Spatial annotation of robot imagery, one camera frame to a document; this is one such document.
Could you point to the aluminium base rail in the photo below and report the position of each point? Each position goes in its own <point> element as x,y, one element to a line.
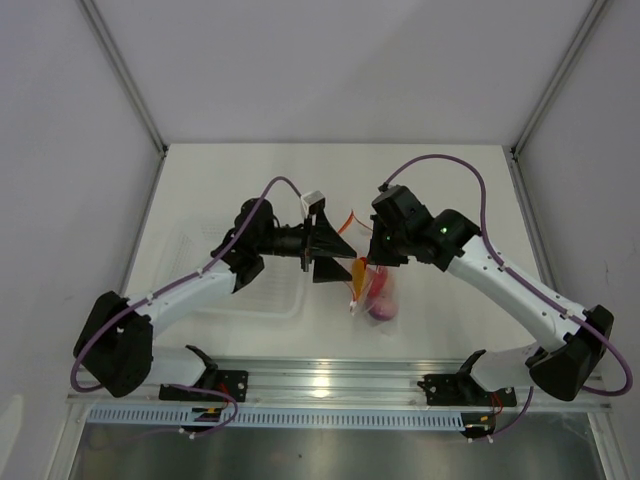
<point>337,384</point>

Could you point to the aluminium frame post left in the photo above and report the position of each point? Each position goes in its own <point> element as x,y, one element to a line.
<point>117,62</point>

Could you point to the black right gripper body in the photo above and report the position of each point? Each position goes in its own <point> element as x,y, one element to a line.
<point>388,247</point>

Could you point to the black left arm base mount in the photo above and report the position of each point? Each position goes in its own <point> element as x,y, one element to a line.
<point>233,383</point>

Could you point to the aluminium frame post right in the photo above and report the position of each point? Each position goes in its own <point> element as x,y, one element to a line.
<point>569,59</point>

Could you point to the purple toy onion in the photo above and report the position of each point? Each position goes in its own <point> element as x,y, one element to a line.
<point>383,309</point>

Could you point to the white slotted cable duct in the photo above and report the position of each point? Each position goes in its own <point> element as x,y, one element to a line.
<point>414,420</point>

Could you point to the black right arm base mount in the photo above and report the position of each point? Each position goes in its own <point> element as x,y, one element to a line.
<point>459,390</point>

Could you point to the aluminium frame post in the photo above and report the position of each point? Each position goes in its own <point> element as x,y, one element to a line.
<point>569,59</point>
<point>117,62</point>

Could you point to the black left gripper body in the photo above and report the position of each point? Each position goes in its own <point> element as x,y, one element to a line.
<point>289,242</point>

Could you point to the red toy bell pepper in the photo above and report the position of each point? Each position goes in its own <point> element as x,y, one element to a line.
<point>378,280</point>

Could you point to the clear zip bag orange zipper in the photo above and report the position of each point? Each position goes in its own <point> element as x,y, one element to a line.
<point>358,232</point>

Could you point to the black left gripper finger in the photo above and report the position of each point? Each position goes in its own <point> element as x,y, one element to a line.
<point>328,270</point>
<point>325,241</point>

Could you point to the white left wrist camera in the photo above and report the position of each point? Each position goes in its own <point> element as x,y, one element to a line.
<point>312,203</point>

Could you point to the orange toy croissant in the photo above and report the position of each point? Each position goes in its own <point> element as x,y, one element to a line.
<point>358,274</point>

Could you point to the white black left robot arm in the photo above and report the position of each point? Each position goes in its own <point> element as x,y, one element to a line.
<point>116,345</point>

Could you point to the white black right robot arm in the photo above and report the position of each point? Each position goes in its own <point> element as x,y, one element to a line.
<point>568,337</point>

